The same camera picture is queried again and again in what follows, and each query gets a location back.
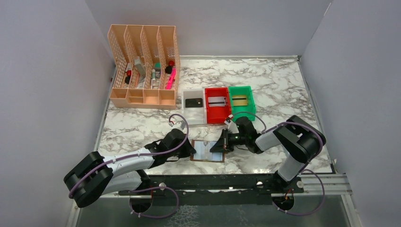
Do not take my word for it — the brown leather card holder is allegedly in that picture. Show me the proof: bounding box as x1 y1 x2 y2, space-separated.
190 140 225 163

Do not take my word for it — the silver VIP card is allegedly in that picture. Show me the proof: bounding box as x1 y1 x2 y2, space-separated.
201 141 216 160

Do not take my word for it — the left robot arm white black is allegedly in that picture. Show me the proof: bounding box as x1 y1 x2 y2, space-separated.
63 129 196 208

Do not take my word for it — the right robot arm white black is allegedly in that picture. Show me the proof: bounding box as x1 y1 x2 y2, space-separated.
210 115 327 185

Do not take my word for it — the black credit card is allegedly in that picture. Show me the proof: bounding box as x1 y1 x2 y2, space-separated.
184 98 203 108

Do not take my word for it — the white striped credit card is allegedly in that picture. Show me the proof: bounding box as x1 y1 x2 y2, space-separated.
208 96 227 107

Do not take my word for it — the green plastic bin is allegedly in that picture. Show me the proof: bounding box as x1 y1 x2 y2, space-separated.
228 86 256 121

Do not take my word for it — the white plastic bin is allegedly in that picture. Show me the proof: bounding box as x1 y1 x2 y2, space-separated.
182 88 207 126

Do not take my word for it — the red plastic bin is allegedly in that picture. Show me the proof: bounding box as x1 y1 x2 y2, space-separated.
205 87 231 124

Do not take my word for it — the pink highlighter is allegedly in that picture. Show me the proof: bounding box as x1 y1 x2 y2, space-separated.
166 68 176 89

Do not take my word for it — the green cap glue stick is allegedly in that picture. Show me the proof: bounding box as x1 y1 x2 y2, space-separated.
151 62 161 81

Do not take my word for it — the red black marker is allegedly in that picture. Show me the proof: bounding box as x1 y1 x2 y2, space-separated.
124 70 132 85

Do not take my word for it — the peach plastic desk organizer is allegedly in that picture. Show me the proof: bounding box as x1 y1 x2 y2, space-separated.
107 25 181 109

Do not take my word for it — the grey stapler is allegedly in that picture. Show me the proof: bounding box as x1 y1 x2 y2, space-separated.
133 56 146 76

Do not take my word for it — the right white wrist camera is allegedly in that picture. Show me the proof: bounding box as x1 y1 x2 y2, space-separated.
224 114 239 133

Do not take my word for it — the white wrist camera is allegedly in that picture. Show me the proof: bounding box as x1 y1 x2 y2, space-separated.
224 114 239 133
169 121 187 131

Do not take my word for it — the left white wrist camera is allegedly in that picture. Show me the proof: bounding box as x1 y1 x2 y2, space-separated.
169 121 187 131

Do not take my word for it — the black mounting rail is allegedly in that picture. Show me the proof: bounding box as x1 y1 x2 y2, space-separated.
118 174 304 206

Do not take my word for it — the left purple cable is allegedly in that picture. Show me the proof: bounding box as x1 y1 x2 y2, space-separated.
68 114 190 199

